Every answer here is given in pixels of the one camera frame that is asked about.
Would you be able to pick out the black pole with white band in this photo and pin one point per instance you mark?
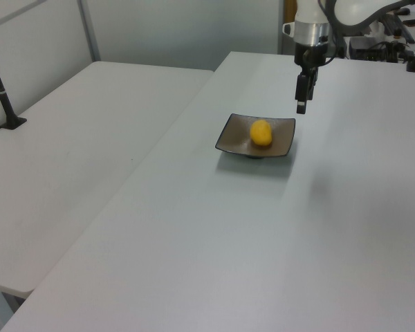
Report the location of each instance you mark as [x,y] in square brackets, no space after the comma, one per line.
[1,100]

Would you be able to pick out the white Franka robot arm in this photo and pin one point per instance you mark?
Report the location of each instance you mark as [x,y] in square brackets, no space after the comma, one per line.
[309,20]

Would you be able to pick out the square brown ceramic plate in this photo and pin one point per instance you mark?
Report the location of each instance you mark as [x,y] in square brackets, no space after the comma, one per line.
[238,136]

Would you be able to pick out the black electronic equipment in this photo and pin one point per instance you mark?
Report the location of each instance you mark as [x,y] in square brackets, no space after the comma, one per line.
[370,50]

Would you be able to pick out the beige wooden board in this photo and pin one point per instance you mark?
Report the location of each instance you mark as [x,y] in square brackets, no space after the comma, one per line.
[288,10]

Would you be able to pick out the yellow potato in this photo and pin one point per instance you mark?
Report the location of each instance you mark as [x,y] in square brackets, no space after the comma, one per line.
[261,133]

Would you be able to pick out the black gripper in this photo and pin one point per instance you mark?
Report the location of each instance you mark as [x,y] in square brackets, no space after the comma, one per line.
[311,55]

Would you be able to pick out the grey metal partition post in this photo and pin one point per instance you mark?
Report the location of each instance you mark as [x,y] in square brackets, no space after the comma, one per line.
[89,31]

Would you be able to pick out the white adjacent table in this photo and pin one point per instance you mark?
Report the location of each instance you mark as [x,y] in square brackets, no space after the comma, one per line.
[72,155]

